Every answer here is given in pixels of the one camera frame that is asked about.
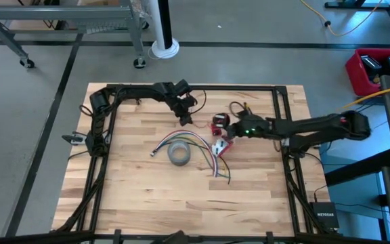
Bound white pole with black stripe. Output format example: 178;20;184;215
147;0;180;60

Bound black network switch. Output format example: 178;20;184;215
309;201;340;230

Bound black battery pack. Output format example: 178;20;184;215
360;55;383;74

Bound duct tape roll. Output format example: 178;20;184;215
167;139;192;167

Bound pink cable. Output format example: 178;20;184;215
157;132;217;177

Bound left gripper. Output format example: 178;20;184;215
173;94;198;127

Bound black floor stand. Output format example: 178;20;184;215
324;0;390;47

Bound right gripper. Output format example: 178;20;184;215
227;115;274;139

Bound black cable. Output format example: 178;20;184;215
184;142;232;186

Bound green cable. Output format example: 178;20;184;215
181;137;232;179

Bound large red plastic bin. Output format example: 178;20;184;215
345;47;390;97

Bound grey metal cart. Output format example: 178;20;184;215
0;0;148;70

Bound yellow hanging cord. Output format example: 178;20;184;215
337;82;390;111

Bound yellow floor cord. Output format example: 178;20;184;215
299;0;384;37

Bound grey clamp bracket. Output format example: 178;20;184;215
61;133;87;146

